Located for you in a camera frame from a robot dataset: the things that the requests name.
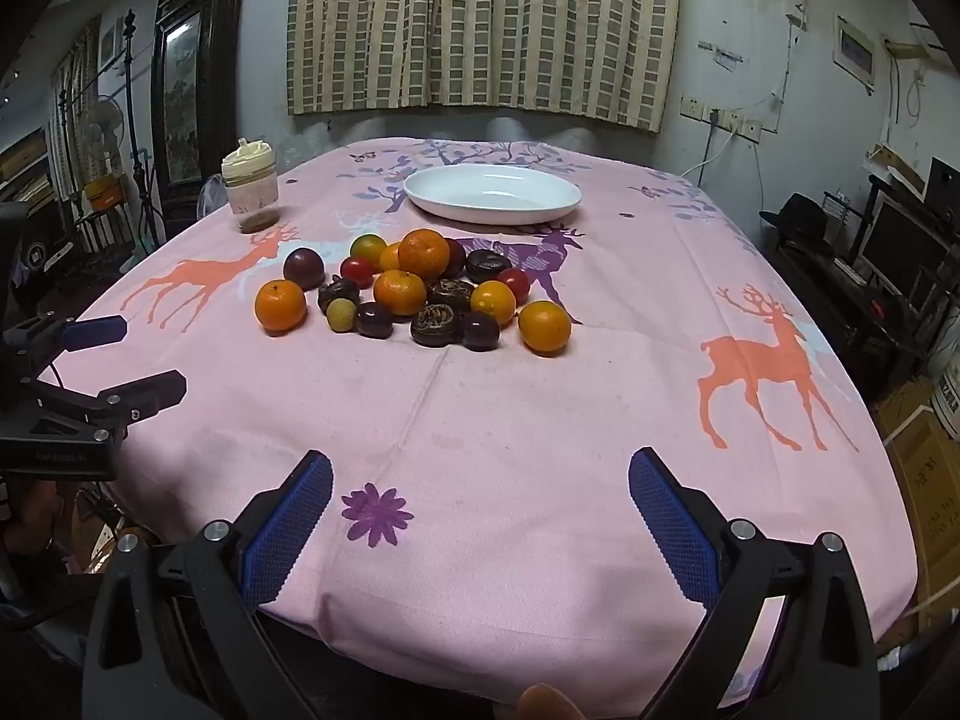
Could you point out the dark purple plum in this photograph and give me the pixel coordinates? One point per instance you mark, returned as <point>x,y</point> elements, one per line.
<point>304,268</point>

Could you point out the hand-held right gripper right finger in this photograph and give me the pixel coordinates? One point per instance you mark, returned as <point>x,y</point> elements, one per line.
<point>671,532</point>

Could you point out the computer monitor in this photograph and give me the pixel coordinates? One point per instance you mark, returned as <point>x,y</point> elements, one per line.
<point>900,244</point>

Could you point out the pink deer-print tablecloth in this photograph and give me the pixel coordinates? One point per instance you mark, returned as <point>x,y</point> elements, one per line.
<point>487,405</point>

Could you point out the white wall box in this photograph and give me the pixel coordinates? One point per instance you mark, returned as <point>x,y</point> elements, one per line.
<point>855,52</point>

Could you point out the black hat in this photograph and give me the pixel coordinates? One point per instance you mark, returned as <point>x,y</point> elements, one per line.
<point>802,217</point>

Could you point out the white bucket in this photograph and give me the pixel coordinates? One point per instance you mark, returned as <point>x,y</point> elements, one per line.
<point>946,390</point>

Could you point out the person's right hand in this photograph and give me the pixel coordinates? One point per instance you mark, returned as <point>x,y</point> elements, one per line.
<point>549,705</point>

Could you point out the standing fan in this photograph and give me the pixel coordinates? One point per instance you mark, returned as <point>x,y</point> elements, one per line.
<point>103,127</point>

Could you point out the black coat stand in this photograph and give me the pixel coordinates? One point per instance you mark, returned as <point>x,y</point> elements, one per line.
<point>133,127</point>

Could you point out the red cherry tomato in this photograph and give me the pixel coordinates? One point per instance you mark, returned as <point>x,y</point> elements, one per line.
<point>516,283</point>
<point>357,271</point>

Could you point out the dark red cherry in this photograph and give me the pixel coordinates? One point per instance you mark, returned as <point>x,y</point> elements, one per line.
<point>373,319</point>
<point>480,331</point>
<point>457,256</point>

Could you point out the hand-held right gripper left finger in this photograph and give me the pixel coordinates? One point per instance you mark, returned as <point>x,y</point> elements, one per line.
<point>289,529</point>

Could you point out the white wall socket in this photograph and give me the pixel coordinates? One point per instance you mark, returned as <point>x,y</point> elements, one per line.
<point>694,106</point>
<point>741,126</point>

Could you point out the dark brown water chestnut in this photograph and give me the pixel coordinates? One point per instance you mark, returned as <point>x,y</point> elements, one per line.
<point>488,265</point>
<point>337,291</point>
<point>436,324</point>
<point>450,291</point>

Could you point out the checked beige curtain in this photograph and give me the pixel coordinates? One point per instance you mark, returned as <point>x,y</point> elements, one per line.
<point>480,30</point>

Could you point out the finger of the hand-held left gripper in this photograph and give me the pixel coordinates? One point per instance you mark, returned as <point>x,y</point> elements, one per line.
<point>94,331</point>
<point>150,390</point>

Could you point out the plastic jar with cream lid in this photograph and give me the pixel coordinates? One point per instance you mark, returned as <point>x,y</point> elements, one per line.
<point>251,195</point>

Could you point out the dark wooden framed panel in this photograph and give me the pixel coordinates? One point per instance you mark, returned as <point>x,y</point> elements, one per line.
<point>225,90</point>

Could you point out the cardboard box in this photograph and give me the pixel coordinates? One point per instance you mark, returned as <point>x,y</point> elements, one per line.
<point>926,480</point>

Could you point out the green-yellow tomato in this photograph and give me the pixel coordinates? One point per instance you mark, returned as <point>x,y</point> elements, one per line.
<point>367,246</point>

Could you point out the white oval plate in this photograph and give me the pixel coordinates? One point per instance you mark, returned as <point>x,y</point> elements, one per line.
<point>487,202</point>

